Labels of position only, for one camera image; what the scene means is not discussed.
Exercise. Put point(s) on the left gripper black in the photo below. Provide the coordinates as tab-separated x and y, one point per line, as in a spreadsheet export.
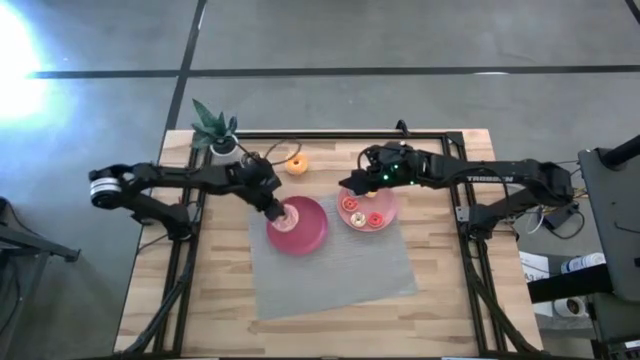
255	181

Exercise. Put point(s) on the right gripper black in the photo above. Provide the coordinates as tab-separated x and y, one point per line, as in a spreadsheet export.
392	167

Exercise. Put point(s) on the white sprinkled donut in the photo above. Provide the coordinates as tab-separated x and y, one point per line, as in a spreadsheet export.
353	220

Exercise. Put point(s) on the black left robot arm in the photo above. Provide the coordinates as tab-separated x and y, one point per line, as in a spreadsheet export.
190	175

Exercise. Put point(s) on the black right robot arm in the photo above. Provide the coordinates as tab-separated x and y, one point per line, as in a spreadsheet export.
490	178

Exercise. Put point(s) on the light pink plate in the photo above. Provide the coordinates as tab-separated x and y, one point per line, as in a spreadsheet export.
385	207

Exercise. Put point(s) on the dark pink plate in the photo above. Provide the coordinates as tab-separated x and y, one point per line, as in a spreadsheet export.
310	235

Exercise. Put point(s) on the white plant pot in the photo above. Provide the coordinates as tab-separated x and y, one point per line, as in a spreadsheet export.
220	156

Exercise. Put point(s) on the grey mesh mat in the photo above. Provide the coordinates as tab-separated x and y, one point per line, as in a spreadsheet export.
340	270

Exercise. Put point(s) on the green snake plant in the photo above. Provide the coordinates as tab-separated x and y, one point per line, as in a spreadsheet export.
210	125

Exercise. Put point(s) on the white labelled box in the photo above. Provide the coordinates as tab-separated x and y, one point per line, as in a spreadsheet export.
534	266

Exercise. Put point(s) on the black power adapter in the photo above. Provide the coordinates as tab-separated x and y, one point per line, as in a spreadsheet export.
562	215

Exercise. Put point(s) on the black shelf bar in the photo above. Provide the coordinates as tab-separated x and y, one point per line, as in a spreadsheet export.
570	285

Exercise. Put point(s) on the white bottle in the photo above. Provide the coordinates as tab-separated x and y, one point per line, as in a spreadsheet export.
582	262

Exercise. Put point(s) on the black tripod stand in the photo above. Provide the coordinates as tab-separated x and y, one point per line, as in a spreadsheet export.
40	246

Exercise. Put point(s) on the white tape roll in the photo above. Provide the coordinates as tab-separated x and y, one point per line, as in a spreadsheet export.
570	306

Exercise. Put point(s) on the grey metal stand panel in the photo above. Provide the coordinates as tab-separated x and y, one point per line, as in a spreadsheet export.
617	225

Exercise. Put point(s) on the black aluminium table frame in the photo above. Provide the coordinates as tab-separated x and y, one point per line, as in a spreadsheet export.
340	134

